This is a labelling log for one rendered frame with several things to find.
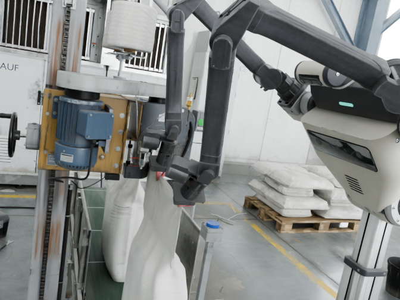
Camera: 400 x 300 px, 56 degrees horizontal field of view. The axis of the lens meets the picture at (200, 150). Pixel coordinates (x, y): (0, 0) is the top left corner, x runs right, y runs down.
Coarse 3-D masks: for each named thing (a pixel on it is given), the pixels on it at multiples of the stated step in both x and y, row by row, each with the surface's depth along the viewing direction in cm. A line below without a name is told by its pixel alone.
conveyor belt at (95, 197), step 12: (84, 192) 317; (96, 192) 323; (96, 204) 295; (96, 216) 272; (96, 228) 253; (96, 240) 235; (96, 252) 220; (96, 264) 207; (96, 276) 195; (108, 276) 197; (96, 288) 185; (108, 288) 187; (120, 288) 188
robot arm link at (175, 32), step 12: (180, 12) 116; (168, 24) 127; (180, 24) 118; (168, 36) 122; (180, 36) 122; (168, 48) 123; (180, 48) 124; (168, 60) 125; (180, 60) 125; (168, 72) 126; (180, 72) 127; (168, 84) 128; (180, 84) 128; (168, 96) 129; (180, 96) 130; (168, 108) 131; (180, 108) 131; (168, 120) 132; (180, 120) 132; (180, 132) 134
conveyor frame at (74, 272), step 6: (72, 216) 255; (72, 222) 246; (72, 228) 237; (72, 234) 230; (78, 264) 196; (72, 270) 215; (78, 270) 191; (72, 276) 207; (72, 282) 202; (78, 294) 171
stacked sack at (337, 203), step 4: (320, 196) 453; (324, 200) 446; (328, 200) 441; (332, 200) 440; (336, 200) 442; (340, 200) 444; (328, 204) 446; (332, 204) 439; (336, 204) 441; (340, 204) 444; (344, 204) 446; (348, 204) 448; (352, 204) 451
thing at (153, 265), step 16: (160, 176) 145; (160, 192) 143; (144, 208) 165; (160, 208) 140; (176, 208) 124; (144, 224) 154; (160, 224) 138; (176, 224) 123; (144, 240) 142; (160, 240) 136; (176, 240) 122; (144, 256) 134; (160, 256) 129; (176, 256) 136; (128, 272) 146; (144, 272) 127; (160, 272) 123; (176, 272) 124; (128, 288) 144; (144, 288) 125; (160, 288) 121; (176, 288) 124
